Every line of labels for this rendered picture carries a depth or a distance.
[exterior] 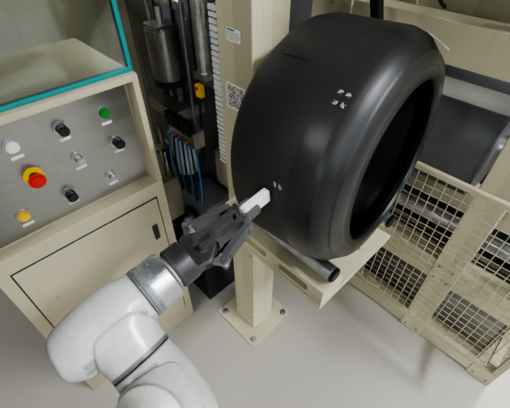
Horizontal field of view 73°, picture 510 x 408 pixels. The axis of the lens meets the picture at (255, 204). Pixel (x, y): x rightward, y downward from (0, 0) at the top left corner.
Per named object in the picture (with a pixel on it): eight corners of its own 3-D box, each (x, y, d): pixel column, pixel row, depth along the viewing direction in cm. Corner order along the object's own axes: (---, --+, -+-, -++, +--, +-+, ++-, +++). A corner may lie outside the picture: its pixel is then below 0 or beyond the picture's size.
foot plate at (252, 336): (218, 312, 181) (217, 309, 179) (254, 281, 194) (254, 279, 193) (252, 348, 167) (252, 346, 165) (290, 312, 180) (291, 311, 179)
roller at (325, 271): (246, 200, 106) (252, 206, 110) (237, 211, 106) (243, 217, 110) (339, 267, 88) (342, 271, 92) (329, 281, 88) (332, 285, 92)
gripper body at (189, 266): (179, 275, 55) (223, 240, 58) (150, 245, 59) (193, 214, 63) (190, 297, 60) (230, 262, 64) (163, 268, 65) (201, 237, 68)
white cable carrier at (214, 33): (219, 160, 118) (206, 2, 85) (231, 154, 120) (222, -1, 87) (228, 166, 116) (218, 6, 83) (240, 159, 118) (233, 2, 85)
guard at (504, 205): (307, 244, 175) (327, 121, 127) (309, 242, 176) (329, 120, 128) (494, 379, 128) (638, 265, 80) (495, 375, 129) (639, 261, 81)
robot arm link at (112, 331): (125, 274, 63) (171, 330, 62) (43, 336, 56) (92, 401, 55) (120, 265, 53) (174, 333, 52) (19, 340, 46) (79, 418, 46)
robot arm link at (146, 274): (118, 263, 56) (149, 241, 59) (138, 289, 63) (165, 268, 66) (148, 299, 52) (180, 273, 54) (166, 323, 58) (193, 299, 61)
